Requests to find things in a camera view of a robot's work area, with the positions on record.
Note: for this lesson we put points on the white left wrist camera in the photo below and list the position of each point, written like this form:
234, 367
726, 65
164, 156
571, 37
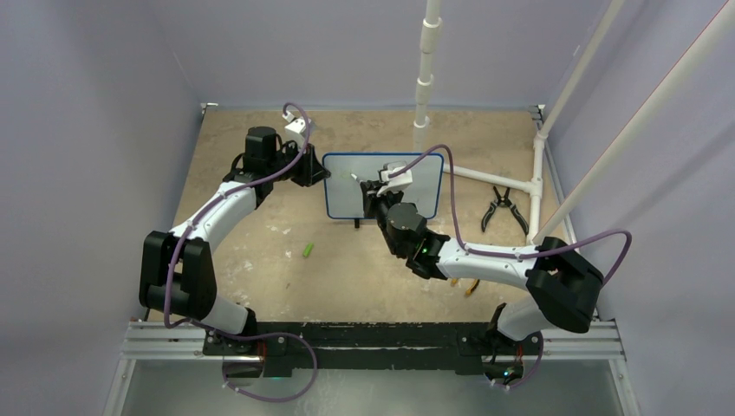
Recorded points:
295, 130

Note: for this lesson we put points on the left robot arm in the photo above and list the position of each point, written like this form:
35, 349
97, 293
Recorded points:
177, 275

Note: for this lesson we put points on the black handled pliers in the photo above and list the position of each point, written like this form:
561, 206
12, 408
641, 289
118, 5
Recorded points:
502, 200

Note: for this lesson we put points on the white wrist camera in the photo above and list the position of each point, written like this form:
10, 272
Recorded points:
295, 130
394, 177

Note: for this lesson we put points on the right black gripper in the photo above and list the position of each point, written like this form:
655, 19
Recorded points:
372, 199

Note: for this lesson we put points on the yellow handled pliers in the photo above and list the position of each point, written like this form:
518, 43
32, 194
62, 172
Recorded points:
455, 283

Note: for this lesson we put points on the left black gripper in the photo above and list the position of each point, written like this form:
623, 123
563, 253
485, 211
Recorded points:
312, 171

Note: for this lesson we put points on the blue framed whiteboard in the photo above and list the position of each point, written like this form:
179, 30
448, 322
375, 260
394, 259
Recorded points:
421, 185

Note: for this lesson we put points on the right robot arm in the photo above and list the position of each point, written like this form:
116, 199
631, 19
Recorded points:
563, 287

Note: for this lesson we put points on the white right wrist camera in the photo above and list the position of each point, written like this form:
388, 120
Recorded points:
394, 177

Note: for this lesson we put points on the white pvc pipe frame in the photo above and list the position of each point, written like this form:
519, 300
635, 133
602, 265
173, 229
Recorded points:
525, 50

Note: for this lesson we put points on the green marker cap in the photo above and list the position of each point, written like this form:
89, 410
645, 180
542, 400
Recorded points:
307, 250

